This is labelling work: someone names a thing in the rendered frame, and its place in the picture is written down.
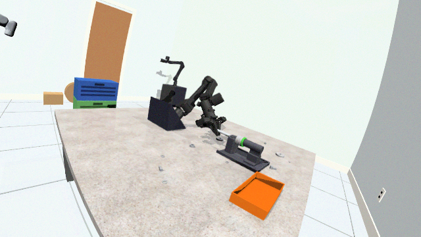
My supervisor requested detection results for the orange open tray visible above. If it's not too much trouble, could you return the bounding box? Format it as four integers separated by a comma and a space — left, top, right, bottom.
228, 172, 285, 220

